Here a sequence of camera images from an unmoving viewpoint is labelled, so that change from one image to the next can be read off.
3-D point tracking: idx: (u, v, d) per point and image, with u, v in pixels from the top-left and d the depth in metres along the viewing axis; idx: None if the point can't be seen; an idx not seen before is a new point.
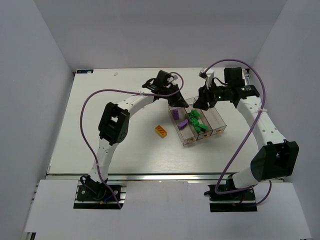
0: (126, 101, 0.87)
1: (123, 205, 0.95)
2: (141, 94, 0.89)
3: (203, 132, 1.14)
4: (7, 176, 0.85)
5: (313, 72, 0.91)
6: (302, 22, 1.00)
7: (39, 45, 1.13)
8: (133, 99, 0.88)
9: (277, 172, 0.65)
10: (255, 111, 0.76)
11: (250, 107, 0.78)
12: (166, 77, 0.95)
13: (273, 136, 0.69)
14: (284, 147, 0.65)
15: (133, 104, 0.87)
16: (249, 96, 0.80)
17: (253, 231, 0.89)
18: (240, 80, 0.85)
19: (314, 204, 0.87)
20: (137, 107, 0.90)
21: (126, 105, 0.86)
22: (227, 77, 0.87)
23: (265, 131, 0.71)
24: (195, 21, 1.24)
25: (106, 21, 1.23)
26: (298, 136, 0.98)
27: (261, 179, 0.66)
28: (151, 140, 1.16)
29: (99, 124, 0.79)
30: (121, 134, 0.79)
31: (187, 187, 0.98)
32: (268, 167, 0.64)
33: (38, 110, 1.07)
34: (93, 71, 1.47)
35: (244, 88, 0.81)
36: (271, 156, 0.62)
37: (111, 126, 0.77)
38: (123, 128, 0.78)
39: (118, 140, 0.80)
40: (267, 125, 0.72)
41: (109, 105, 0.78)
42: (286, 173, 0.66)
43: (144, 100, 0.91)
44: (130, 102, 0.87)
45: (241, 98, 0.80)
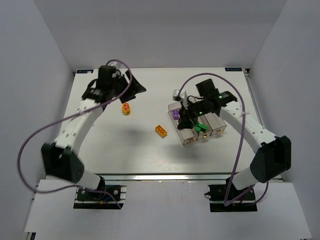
0: (65, 131, 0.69)
1: (122, 205, 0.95)
2: (82, 113, 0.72)
3: (203, 132, 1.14)
4: (7, 176, 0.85)
5: (313, 72, 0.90)
6: (302, 22, 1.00)
7: (39, 45, 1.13)
8: (73, 126, 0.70)
9: (278, 169, 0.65)
10: (240, 116, 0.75)
11: (234, 113, 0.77)
12: (109, 73, 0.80)
13: (263, 135, 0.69)
14: (276, 143, 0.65)
15: (76, 133, 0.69)
16: (229, 102, 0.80)
17: (253, 231, 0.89)
18: (213, 89, 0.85)
19: (314, 204, 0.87)
20: (84, 131, 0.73)
21: (66, 137, 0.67)
22: (200, 90, 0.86)
23: (255, 132, 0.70)
24: (195, 21, 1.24)
25: (106, 20, 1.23)
26: (298, 136, 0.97)
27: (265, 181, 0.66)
28: (151, 140, 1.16)
29: (46, 173, 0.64)
30: (76, 173, 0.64)
31: (187, 187, 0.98)
32: (269, 168, 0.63)
33: (38, 110, 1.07)
34: (93, 71, 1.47)
35: (221, 96, 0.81)
36: (268, 157, 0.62)
37: (59, 169, 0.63)
38: (73, 168, 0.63)
39: (74, 180, 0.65)
40: (255, 126, 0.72)
41: (43, 149, 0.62)
42: (286, 168, 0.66)
43: (88, 120, 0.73)
44: (70, 131, 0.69)
45: (222, 106, 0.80)
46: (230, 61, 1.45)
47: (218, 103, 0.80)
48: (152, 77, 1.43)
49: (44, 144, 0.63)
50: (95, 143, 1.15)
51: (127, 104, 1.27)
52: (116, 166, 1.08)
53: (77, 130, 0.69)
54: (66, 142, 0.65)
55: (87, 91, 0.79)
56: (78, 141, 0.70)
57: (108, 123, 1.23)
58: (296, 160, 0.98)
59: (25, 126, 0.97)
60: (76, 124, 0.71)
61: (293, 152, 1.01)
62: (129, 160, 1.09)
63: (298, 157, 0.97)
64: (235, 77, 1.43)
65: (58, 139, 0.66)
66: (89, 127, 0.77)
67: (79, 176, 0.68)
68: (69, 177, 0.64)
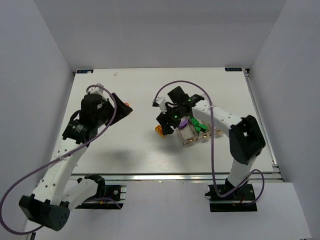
0: (44, 180, 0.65)
1: (122, 206, 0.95)
2: (62, 158, 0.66)
3: (203, 132, 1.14)
4: (7, 176, 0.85)
5: (313, 72, 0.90)
6: (302, 21, 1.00)
7: (39, 44, 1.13)
8: (53, 174, 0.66)
9: (254, 147, 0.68)
10: (208, 109, 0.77)
11: (202, 109, 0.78)
12: (94, 104, 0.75)
13: (231, 119, 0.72)
14: (245, 124, 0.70)
15: (56, 182, 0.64)
16: (198, 102, 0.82)
17: (253, 231, 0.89)
18: (184, 95, 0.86)
19: (314, 204, 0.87)
20: (66, 176, 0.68)
21: (45, 188, 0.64)
22: (172, 98, 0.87)
23: (224, 119, 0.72)
24: (195, 20, 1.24)
25: (106, 20, 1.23)
26: (298, 136, 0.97)
27: (247, 161, 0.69)
28: (151, 140, 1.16)
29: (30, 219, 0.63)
30: (57, 222, 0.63)
31: (187, 187, 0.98)
32: (246, 147, 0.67)
33: (38, 110, 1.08)
34: (93, 71, 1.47)
35: (190, 99, 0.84)
36: (240, 136, 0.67)
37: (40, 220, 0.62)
38: (54, 220, 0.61)
39: (57, 228, 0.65)
40: (223, 114, 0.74)
41: (21, 204, 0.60)
42: (261, 144, 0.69)
43: (69, 163, 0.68)
44: (49, 180, 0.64)
45: (192, 107, 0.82)
46: (230, 61, 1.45)
47: (189, 106, 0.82)
48: (152, 77, 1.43)
49: (22, 198, 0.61)
50: (94, 143, 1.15)
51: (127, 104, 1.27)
52: (116, 166, 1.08)
53: (56, 179, 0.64)
54: (44, 196, 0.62)
55: (69, 126, 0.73)
56: (60, 188, 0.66)
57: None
58: (296, 160, 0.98)
59: (24, 126, 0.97)
60: (56, 172, 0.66)
61: (293, 152, 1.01)
62: (128, 160, 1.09)
63: (298, 157, 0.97)
64: (235, 77, 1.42)
65: (36, 191, 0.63)
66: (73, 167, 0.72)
67: (63, 222, 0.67)
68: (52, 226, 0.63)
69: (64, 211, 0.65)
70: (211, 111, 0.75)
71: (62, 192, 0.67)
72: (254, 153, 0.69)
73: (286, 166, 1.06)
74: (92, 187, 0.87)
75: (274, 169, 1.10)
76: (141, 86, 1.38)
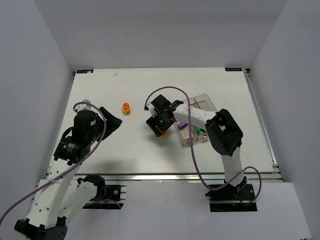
0: (38, 204, 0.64)
1: (122, 205, 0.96)
2: (54, 182, 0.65)
3: (203, 132, 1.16)
4: (8, 176, 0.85)
5: (313, 72, 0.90)
6: (302, 21, 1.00)
7: (39, 44, 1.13)
8: (46, 198, 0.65)
9: (232, 138, 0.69)
10: (186, 109, 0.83)
11: (182, 111, 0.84)
12: (86, 122, 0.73)
13: (207, 115, 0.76)
14: (220, 118, 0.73)
15: (50, 205, 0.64)
16: (178, 106, 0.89)
17: (253, 232, 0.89)
18: (166, 103, 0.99)
19: (314, 204, 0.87)
20: (60, 198, 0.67)
21: (39, 212, 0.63)
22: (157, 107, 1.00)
23: (200, 116, 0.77)
24: (195, 20, 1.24)
25: (106, 20, 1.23)
26: (299, 136, 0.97)
27: (229, 152, 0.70)
28: (151, 140, 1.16)
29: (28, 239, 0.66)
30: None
31: (187, 187, 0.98)
32: (223, 139, 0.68)
33: (38, 110, 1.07)
34: (93, 71, 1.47)
35: (170, 105, 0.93)
36: (216, 129, 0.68)
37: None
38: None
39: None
40: (199, 111, 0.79)
41: (18, 228, 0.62)
42: (239, 134, 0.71)
43: (62, 185, 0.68)
44: (43, 205, 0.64)
45: (174, 111, 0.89)
46: (230, 61, 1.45)
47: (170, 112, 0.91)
48: (152, 77, 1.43)
49: (18, 223, 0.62)
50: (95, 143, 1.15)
51: (127, 103, 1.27)
52: (116, 166, 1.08)
53: (50, 203, 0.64)
54: (39, 220, 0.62)
55: (60, 145, 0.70)
56: (55, 210, 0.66)
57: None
58: (297, 160, 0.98)
59: (24, 126, 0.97)
60: (49, 196, 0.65)
61: (293, 152, 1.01)
62: (128, 160, 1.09)
63: (298, 157, 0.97)
64: (235, 77, 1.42)
65: (31, 215, 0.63)
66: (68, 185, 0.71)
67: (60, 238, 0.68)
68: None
69: (60, 231, 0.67)
70: (189, 112, 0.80)
71: (58, 212, 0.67)
72: (234, 144, 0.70)
73: (286, 166, 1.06)
74: (92, 191, 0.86)
75: (274, 169, 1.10)
76: (141, 86, 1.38)
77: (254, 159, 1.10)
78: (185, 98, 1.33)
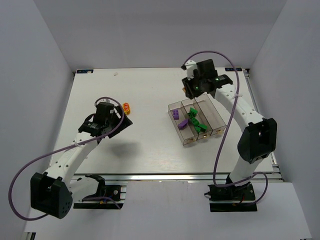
0: (58, 162, 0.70)
1: (122, 206, 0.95)
2: (77, 145, 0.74)
3: (203, 132, 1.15)
4: (8, 176, 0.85)
5: (313, 72, 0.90)
6: (302, 21, 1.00)
7: (38, 44, 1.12)
8: (66, 157, 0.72)
9: (262, 149, 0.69)
10: (232, 97, 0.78)
11: (228, 96, 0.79)
12: (108, 108, 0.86)
13: (252, 116, 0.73)
14: (263, 125, 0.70)
15: (69, 164, 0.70)
16: (224, 85, 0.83)
17: (253, 232, 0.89)
18: (213, 72, 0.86)
19: (314, 204, 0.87)
20: (77, 163, 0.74)
21: (58, 168, 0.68)
22: (200, 70, 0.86)
23: (245, 113, 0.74)
24: (195, 20, 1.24)
25: (106, 20, 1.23)
26: (298, 136, 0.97)
27: (250, 160, 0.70)
28: (151, 140, 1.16)
29: (32, 204, 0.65)
30: (62, 207, 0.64)
31: (187, 187, 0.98)
32: (254, 146, 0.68)
33: (37, 110, 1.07)
34: (93, 71, 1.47)
35: (218, 79, 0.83)
36: (253, 136, 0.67)
37: (46, 203, 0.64)
38: (60, 201, 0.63)
39: (61, 215, 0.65)
40: (245, 107, 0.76)
41: (33, 180, 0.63)
42: (271, 148, 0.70)
43: (83, 150, 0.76)
44: (63, 162, 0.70)
45: (217, 88, 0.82)
46: (230, 61, 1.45)
47: (214, 86, 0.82)
48: (152, 77, 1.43)
49: (36, 174, 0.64)
50: None
51: (127, 103, 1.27)
52: (115, 166, 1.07)
53: (70, 161, 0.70)
54: (57, 174, 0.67)
55: (84, 125, 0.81)
56: (70, 172, 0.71)
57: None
58: (297, 160, 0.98)
59: (24, 126, 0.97)
60: (70, 155, 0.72)
61: (293, 152, 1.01)
62: (127, 160, 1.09)
63: (298, 156, 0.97)
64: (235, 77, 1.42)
65: (50, 170, 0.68)
66: (83, 158, 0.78)
67: (65, 211, 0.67)
68: (56, 213, 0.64)
69: (69, 199, 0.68)
70: (236, 100, 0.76)
71: (71, 178, 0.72)
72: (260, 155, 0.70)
73: (286, 166, 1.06)
74: (93, 187, 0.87)
75: (274, 169, 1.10)
76: (141, 86, 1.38)
77: None
78: (185, 98, 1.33)
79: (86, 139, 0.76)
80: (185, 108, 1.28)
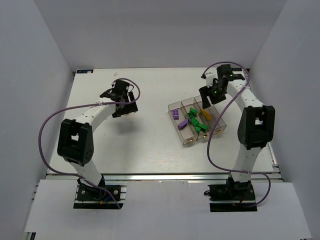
0: (84, 114, 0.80)
1: (122, 206, 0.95)
2: (101, 104, 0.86)
3: (203, 132, 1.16)
4: (8, 175, 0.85)
5: (312, 72, 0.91)
6: (302, 22, 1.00)
7: (38, 44, 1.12)
8: (92, 111, 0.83)
9: (258, 135, 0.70)
10: (240, 88, 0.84)
11: (236, 87, 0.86)
12: (124, 85, 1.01)
13: (254, 102, 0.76)
14: (263, 112, 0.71)
15: (94, 116, 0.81)
16: (236, 79, 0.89)
17: (252, 232, 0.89)
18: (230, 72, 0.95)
19: (314, 204, 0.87)
20: (99, 118, 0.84)
21: (85, 117, 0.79)
22: (219, 72, 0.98)
23: (247, 100, 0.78)
24: (195, 21, 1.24)
25: (106, 21, 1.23)
26: (298, 136, 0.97)
27: (246, 144, 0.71)
28: (151, 139, 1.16)
29: (58, 149, 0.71)
30: (87, 152, 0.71)
31: (187, 187, 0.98)
32: (250, 129, 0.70)
33: (37, 110, 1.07)
34: (93, 71, 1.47)
35: (232, 74, 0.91)
36: (250, 118, 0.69)
37: (73, 146, 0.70)
38: (87, 145, 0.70)
39: (84, 160, 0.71)
40: (249, 96, 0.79)
41: (64, 124, 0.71)
42: (268, 137, 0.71)
43: (106, 110, 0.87)
44: (89, 114, 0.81)
45: (229, 81, 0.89)
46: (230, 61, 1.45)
47: (227, 80, 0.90)
48: (152, 77, 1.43)
49: (65, 120, 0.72)
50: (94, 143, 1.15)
51: None
52: (119, 166, 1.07)
53: (95, 114, 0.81)
54: (84, 120, 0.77)
55: (105, 93, 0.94)
56: (93, 124, 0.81)
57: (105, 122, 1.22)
58: (297, 160, 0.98)
59: (24, 126, 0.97)
60: (95, 110, 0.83)
61: (293, 152, 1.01)
62: (130, 160, 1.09)
63: (298, 156, 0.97)
64: None
65: (78, 118, 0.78)
66: (103, 118, 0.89)
67: (88, 158, 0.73)
68: (80, 157, 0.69)
69: (91, 147, 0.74)
70: (242, 89, 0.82)
71: (94, 128, 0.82)
72: (257, 141, 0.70)
73: (286, 166, 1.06)
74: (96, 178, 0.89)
75: (274, 169, 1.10)
76: (141, 86, 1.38)
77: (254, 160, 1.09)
78: (185, 98, 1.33)
79: (107, 102, 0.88)
80: (185, 108, 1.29)
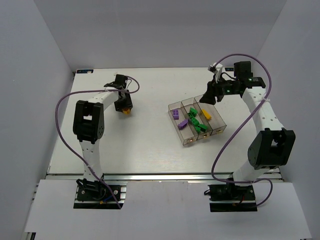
0: (94, 97, 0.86)
1: (122, 205, 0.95)
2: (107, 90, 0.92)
3: (203, 132, 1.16)
4: (8, 175, 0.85)
5: (313, 72, 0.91)
6: (302, 21, 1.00)
7: (38, 45, 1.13)
8: (101, 95, 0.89)
9: (271, 159, 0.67)
10: (259, 100, 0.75)
11: (254, 97, 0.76)
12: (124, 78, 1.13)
13: (272, 123, 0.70)
14: (281, 135, 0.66)
15: (103, 98, 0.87)
16: (255, 86, 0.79)
17: (252, 232, 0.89)
18: (248, 72, 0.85)
19: (315, 203, 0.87)
20: (107, 101, 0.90)
21: (95, 100, 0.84)
22: (236, 70, 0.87)
23: (265, 118, 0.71)
24: (195, 21, 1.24)
25: (106, 20, 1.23)
26: (298, 135, 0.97)
27: (256, 165, 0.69)
28: (153, 140, 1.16)
29: (74, 127, 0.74)
30: (100, 128, 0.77)
31: (187, 187, 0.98)
32: (263, 151, 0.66)
33: (37, 110, 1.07)
34: (93, 71, 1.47)
35: (251, 79, 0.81)
36: (266, 141, 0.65)
37: (87, 124, 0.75)
38: (100, 122, 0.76)
39: (98, 135, 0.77)
40: (268, 113, 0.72)
41: (78, 105, 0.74)
42: (281, 162, 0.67)
43: (111, 96, 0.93)
44: (99, 97, 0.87)
45: (247, 88, 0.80)
46: (230, 61, 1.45)
47: (244, 84, 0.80)
48: (152, 77, 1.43)
49: (78, 100, 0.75)
50: None
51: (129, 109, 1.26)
52: (114, 168, 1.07)
53: (104, 96, 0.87)
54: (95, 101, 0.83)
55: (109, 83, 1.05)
56: None
57: None
58: (297, 160, 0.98)
59: (24, 126, 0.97)
60: (103, 93, 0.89)
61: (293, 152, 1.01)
62: (125, 161, 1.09)
63: (298, 156, 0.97)
64: None
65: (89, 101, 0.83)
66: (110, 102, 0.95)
67: (100, 135, 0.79)
68: (94, 133, 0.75)
69: (102, 125, 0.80)
70: (262, 102, 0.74)
71: None
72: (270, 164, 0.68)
73: (285, 165, 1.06)
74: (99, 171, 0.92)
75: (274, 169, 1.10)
76: (141, 86, 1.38)
77: None
78: (185, 97, 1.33)
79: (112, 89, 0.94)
80: (185, 108, 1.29)
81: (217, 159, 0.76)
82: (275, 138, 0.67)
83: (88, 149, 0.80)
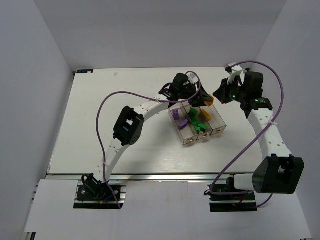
0: (142, 105, 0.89)
1: (122, 205, 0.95)
2: (157, 100, 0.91)
3: (203, 132, 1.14)
4: (8, 175, 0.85)
5: (313, 72, 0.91)
6: (302, 22, 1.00)
7: (38, 45, 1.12)
8: (149, 104, 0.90)
9: (276, 187, 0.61)
10: (265, 123, 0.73)
11: (260, 119, 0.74)
12: (181, 83, 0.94)
13: (279, 149, 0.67)
14: (288, 162, 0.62)
15: (149, 110, 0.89)
16: (262, 108, 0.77)
17: (252, 232, 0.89)
18: (258, 90, 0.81)
19: (315, 203, 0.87)
20: (151, 113, 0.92)
21: (141, 109, 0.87)
22: (246, 83, 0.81)
23: (271, 143, 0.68)
24: (196, 21, 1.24)
25: (106, 20, 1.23)
26: (297, 136, 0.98)
27: (261, 193, 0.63)
28: (154, 140, 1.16)
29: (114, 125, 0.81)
30: (134, 137, 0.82)
31: (187, 187, 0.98)
32: (269, 178, 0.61)
33: (37, 110, 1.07)
34: (93, 71, 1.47)
35: (258, 100, 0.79)
36: (272, 168, 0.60)
37: (125, 128, 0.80)
38: (136, 131, 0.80)
39: (130, 142, 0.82)
40: (276, 137, 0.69)
41: (125, 109, 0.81)
42: (288, 191, 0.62)
43: (159, 107, 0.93)
44: (146, 107, 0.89)
45: (253, 109, 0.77)
46: (230, 61, 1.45)
47: (250, 105, 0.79)
48: (152, 77, 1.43)
49: (127, 106, 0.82)
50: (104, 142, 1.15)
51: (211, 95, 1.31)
52: (129, 166, 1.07)
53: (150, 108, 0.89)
54: (139, 111, 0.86)
55: (164, 90, 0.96)
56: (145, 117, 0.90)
57: (101, 121, 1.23)
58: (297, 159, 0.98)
59: (24, 126, 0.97)
60: (151, 104, 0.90)
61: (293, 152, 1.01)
62: (140, 159, 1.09)
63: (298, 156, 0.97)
64: None
65: (136, 108, 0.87)
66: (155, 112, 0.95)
67: (132, 142, 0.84)
68: (128, 139, 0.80)
69: (138, 134, 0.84)
70: (268, 126, 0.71)
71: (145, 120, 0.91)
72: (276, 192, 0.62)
73: None
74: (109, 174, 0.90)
75: None
76: (141, 86, 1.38)
77: (255, 159, 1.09)
78: None
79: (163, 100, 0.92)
80: (185, 108, 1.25)
81: (221, 174, 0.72)
82: (283, 166, 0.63)
83: (114, 148, 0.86)
